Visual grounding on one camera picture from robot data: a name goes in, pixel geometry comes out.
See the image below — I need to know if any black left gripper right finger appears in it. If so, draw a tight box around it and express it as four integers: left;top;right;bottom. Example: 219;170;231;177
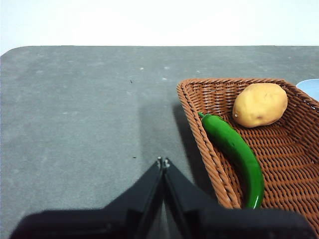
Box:
163;157;318;239

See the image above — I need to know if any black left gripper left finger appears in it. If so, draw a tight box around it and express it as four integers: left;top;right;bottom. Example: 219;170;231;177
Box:
9;156;164;239

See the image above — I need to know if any blue round plate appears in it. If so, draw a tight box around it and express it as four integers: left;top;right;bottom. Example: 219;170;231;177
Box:
296;79;319;102

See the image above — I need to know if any green chili pepper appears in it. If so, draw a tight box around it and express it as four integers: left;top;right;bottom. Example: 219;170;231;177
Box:
198;112;265;210

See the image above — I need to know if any brown wicker basket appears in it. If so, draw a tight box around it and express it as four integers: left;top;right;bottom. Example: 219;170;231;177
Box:
176;78;319;237

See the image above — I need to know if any yellow-brown potato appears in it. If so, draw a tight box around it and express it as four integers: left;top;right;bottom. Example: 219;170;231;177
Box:
232;83;289;128

